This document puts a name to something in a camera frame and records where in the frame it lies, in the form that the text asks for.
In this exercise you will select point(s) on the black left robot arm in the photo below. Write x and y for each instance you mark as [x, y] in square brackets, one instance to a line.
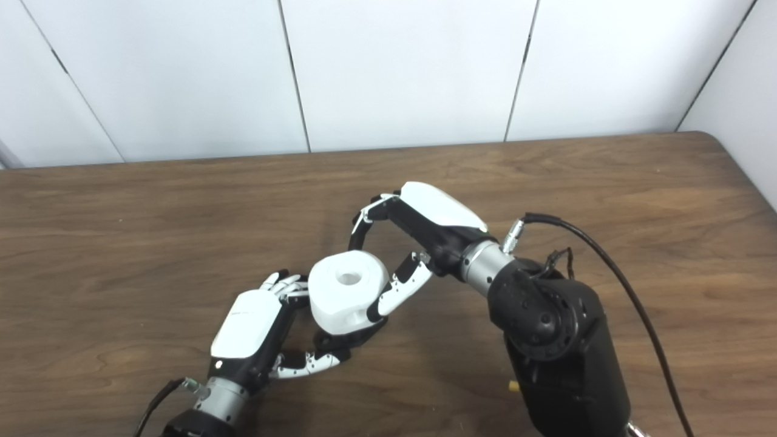
[197, 425]

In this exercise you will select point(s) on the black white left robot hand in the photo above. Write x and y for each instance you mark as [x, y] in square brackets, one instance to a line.
[249, 325]

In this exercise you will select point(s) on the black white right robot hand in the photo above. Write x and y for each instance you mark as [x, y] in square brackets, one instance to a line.
[437, 221]

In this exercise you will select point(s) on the black flanged holder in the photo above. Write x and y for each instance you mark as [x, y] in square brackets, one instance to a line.
[355, 337]

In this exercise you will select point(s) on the grey wall conduit pole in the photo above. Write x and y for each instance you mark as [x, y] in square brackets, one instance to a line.
[9, 156]

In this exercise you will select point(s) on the round white piece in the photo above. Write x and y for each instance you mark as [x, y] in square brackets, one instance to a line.
[340, 303]

